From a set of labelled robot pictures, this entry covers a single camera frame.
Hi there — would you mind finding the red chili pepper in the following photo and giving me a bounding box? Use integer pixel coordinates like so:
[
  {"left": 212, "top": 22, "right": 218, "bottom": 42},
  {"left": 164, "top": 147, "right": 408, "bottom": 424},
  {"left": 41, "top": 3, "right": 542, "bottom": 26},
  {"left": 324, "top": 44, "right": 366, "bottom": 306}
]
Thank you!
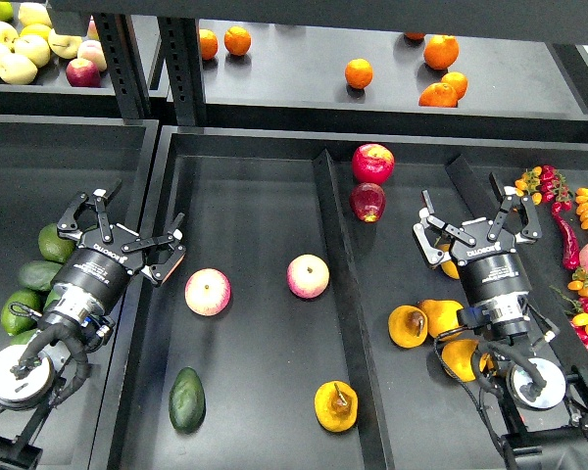
[{"left": 551, "top": 202, "right": 580, "bottom": 270}]

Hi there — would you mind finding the yellow apple front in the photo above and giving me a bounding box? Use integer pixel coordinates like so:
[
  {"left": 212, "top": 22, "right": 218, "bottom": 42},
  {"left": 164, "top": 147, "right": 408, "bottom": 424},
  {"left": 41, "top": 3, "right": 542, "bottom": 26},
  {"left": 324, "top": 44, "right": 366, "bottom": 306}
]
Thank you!
[{"left": 0, "top": 53, "right": 37, "bottom": 85}]

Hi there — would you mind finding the cherry tomato cluster lower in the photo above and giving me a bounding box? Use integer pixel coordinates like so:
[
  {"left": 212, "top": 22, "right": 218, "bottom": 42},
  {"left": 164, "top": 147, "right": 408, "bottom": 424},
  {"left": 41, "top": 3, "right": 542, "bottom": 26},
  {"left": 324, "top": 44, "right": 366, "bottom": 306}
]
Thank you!
[{"left": 551, "top": 267, "right": 588, "bottom": 352}]

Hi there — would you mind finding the black centre tray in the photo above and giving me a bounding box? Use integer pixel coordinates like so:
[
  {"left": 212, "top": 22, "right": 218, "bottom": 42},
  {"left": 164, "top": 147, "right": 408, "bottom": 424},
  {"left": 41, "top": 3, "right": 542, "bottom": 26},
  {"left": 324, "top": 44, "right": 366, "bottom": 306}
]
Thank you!
[{"left": 107, "top": 126, "right": 588, "bottom": 469}]

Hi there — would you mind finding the orange far left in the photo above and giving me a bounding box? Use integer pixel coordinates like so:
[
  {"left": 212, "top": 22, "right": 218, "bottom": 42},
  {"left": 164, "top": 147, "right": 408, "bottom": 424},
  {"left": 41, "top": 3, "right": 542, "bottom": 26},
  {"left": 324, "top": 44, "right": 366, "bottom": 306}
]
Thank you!
[{"left": 199, "top": 28, "right": 219, "bottom": 61}]

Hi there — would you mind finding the green avocado upper left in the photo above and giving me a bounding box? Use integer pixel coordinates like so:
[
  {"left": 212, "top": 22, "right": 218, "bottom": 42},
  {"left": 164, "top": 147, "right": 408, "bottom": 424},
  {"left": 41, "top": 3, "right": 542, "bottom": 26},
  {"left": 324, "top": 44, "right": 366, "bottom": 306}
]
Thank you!
[{"left": 38, "top": 223, "right": 75, "bottom": 263}]

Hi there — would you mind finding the black shelf post right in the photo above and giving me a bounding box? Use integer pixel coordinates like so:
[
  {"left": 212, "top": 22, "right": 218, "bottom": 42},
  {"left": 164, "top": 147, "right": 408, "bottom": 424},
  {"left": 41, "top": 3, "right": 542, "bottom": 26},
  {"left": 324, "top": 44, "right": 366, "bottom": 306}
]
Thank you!
[{"left": 157, "top": 17, "right": 207, "bottom": 127}]

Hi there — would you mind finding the pink apple right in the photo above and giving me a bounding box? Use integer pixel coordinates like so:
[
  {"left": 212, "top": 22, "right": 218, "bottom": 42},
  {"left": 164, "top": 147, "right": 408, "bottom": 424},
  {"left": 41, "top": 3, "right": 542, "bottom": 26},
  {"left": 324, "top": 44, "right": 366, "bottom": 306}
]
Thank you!
[{"left": 286, "top": 254, "right": 329, "bottom": 300}]

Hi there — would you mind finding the yellow pear with brown end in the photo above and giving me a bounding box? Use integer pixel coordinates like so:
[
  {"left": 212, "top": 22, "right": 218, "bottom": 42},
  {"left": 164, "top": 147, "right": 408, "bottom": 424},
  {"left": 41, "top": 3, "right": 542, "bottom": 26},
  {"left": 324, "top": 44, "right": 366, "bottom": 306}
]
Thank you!
[{"left": 388, "top": 305, "right": 428, "bottom": 349}]

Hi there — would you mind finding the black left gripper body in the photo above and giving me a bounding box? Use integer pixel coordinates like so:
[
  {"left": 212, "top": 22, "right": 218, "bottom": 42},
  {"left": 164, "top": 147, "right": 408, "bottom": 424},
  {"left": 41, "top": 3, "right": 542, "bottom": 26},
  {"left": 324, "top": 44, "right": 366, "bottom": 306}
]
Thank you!
[{"left": 51, "top": 224, "right": 145, "bottom": 315}]

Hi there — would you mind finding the pink apple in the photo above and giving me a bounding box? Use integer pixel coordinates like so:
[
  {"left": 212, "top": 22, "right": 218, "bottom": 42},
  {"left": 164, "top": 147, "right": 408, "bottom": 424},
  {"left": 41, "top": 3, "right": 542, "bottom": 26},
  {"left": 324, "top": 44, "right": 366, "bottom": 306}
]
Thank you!
[
  {"left": 286, "top": 254, "right": 329, "bottom": 300},
  {"left": 184, "top": 268, "right": 231, "bottom": 316}
]

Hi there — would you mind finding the cherry tomato cluster upper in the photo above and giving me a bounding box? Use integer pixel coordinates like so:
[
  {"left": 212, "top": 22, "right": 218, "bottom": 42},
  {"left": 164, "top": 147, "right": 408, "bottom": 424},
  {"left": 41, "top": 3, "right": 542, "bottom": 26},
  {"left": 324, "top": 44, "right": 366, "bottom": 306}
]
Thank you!
[{"left": 514, "top": 164, "right": 573, "bottom": 212}]

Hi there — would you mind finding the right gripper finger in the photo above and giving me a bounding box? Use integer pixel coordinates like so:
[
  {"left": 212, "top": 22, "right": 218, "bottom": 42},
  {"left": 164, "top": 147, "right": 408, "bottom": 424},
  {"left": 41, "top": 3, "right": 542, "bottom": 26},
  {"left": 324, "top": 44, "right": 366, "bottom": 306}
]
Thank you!
[
  {"left": 487, "top": 172, "right": 542, "bottom": 244},
  {"left": 413, "top": 190, "right": 476, "bottom": 267}
]

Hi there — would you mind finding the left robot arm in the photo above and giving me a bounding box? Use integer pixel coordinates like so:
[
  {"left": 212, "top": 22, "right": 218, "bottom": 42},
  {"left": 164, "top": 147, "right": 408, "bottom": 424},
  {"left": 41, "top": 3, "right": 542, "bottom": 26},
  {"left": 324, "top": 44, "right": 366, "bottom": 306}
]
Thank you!
[{"left": 0, "top": 187, "right": 186, "bottom": 469}]

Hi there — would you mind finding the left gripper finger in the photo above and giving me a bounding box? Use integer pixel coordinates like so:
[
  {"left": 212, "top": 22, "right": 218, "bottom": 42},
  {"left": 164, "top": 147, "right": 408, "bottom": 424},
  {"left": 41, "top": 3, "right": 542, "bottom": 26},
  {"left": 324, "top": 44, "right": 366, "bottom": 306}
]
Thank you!
[
  {"left": 121, "top": 212, "right": 186, "bottom": 286},
  {"left": 56, "top": 179, "right": 122, "bottom": 244}
]

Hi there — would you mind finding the black tray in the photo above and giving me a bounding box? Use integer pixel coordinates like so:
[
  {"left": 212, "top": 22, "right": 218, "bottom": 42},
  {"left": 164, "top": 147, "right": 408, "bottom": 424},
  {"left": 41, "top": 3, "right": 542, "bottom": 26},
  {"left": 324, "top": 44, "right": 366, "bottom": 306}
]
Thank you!
[
  {"left": 0, "top": 116, "right": 158, "bottom": 469},
  {"left": 107, "top": 126, "right": 588, "bottom": 469}
]

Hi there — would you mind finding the dark red apple on shelf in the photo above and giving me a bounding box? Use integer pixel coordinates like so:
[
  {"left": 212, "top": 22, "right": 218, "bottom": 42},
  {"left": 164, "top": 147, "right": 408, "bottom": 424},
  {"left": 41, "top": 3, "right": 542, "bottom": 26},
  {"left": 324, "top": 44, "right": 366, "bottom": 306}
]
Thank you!
[{"left": 66, "top": 58, "right": 101, "bottom": 88}]

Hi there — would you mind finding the orange front right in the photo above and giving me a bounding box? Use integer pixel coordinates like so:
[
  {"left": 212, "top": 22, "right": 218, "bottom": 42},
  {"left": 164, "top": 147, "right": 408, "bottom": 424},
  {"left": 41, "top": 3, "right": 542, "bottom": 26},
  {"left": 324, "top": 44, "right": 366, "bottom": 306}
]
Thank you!
[{"left": 418, "top": 82, "right": 459, "bottom": 108}]

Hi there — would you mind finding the pink apple left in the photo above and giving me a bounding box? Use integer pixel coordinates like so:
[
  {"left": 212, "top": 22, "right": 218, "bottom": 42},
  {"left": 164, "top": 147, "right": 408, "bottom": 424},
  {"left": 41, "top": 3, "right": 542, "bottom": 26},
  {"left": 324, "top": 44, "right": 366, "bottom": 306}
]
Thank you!
[{"left": 184, "top": 268, "right": 231, "bottom": 316}]

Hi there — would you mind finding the black shelf post left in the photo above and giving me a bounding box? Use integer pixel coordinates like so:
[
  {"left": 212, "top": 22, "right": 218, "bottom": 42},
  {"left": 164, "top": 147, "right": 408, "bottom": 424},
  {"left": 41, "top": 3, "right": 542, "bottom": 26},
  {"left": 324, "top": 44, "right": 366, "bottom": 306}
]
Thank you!
[{"left": 93, "top": 13, "right": 151, "bottom": 119}]

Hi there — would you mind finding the black left tray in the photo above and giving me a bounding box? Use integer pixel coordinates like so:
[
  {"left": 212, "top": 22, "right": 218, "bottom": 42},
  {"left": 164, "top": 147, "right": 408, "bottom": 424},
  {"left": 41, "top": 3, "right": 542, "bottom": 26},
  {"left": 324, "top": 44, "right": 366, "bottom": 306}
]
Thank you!
[{"left": 0, "top": 116, "right": 158, "bottom": 469}]

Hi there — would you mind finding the orange middle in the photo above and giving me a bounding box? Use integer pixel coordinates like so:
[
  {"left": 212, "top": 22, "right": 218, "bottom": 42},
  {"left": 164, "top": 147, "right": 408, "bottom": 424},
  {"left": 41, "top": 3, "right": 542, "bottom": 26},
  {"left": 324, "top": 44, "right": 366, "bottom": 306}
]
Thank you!
[{"left": 344, "top": 58, "right": 373, "bottom": 90}]

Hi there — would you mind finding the bright red apple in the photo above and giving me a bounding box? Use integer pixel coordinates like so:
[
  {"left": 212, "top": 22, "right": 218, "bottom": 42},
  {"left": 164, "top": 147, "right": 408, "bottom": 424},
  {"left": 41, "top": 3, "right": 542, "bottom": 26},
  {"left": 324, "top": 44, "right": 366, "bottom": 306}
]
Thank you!
[{"left": 352, "top": 143, "right": 395, "bottom": 185}]

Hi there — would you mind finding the dark green avocado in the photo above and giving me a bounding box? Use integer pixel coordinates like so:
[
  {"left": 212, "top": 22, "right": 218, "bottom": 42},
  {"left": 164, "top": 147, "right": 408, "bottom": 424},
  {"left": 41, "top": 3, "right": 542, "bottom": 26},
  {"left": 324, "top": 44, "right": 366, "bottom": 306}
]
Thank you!
[{"left": 169, "top": 367, "right": 206, "bottom": 434}]

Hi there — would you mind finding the black shelf post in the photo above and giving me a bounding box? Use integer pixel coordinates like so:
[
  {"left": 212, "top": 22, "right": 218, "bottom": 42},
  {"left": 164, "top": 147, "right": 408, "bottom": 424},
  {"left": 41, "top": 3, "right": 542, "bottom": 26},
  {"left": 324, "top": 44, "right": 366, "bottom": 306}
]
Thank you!
[
  {"left": 157, "top": 17, "right": 207, "bottom": 127},
  {"left": 93, "top": 13, "right": 151, "bottom": 119}
]

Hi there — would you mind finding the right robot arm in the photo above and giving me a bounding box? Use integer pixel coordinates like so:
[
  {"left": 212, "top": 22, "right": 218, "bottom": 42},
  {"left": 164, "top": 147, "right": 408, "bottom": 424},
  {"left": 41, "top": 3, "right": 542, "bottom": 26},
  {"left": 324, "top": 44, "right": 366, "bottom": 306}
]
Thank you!
[{"left": 413, "top": 177, "right": 588, "bottom": 469}]

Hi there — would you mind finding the green avocado middle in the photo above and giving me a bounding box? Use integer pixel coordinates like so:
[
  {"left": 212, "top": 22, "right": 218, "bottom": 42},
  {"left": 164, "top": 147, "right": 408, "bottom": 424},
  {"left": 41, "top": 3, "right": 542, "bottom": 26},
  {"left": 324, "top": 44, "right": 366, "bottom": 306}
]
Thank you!
[{"left": 18, "top": 260, "right": 63, "bottom": 292}]

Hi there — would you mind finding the orange behind right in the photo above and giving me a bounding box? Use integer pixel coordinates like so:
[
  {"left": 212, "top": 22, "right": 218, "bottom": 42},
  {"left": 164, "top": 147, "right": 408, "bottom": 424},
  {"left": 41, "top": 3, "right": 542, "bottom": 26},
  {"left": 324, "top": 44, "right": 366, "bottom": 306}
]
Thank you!
[{"left": 441, "top": 71, "right": 468, "bottom": 100}]

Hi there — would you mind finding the large orange upper right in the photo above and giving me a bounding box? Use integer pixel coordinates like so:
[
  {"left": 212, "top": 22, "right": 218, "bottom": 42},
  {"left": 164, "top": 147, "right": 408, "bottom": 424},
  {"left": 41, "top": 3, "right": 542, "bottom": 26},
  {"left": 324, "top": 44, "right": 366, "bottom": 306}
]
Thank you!
[{"left": 423, "top": 34, "right": 460, "bottom": 71}]

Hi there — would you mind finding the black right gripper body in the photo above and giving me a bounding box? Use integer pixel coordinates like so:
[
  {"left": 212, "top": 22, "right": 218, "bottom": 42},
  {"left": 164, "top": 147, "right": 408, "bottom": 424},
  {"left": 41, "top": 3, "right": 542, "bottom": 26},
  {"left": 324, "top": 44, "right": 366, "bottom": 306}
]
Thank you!
[{"left": 450, "top": 217, "right": 529, "bottom": 306}]

